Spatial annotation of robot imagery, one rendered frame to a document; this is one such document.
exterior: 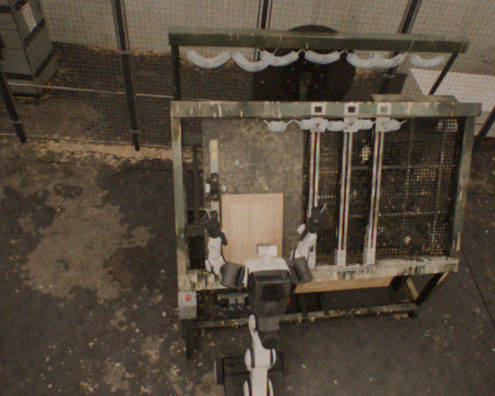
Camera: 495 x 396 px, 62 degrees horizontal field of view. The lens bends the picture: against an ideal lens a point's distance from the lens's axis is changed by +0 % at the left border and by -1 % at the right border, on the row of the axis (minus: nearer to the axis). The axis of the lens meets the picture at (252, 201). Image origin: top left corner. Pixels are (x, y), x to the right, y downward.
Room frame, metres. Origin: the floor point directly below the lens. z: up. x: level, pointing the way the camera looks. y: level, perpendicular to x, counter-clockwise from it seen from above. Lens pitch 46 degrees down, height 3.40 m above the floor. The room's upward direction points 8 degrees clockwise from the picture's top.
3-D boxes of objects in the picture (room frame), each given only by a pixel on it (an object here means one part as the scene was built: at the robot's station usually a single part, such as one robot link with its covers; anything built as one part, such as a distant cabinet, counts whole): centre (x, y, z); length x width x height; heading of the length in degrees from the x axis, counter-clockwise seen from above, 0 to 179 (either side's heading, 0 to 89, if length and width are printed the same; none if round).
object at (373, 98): (2.87, -1.15, 1.38); 0.70 x 0.15 x 0.85; 103
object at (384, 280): (2.12, -0.92, 0.53); 0.90 x 0.02 x 0.55; 103
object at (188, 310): (1.42, 0.35, 0.84); 0.12 x 0.12 x 0.18; 13
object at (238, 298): (1.59, -0.07, 0.69); 0.50 x 0.14 x 0.24; 103
